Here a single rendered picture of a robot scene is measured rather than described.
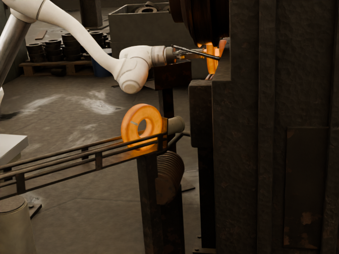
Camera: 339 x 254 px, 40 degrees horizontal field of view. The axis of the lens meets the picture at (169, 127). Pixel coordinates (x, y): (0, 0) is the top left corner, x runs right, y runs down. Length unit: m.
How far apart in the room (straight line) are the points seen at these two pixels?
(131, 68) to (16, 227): 0.79
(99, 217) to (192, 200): 0.49
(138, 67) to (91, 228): 0.84
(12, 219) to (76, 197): 1.13
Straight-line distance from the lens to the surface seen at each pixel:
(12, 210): 1.52
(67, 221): 2.41
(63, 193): 2.69
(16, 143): 2.38
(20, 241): 1.57
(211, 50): 1.98
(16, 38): 2.30
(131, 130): 1.45
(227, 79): 1.37
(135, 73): 1.92
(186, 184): 2.62
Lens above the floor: 1.23
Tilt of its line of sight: 21 degrees down
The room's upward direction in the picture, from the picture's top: 4 degrees counter-clockwise
